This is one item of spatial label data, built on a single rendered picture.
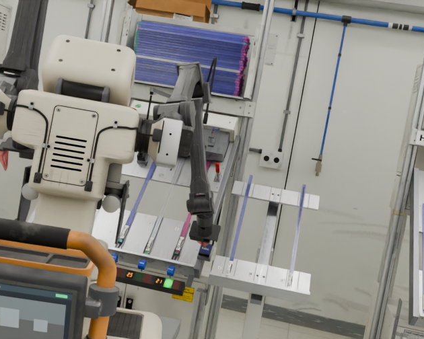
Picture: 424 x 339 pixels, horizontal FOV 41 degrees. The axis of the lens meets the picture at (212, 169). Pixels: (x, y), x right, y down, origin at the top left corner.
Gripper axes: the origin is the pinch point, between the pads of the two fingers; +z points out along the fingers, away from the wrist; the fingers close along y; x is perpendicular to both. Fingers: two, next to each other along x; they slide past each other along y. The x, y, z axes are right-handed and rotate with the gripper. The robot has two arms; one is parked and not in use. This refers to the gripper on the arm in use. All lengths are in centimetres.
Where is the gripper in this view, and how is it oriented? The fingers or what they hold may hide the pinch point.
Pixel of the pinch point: (204, 244)
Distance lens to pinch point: 205.8
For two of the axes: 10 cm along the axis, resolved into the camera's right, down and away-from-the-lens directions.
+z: 0.0, 6.6, 7.5
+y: -9.7, -1.8, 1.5
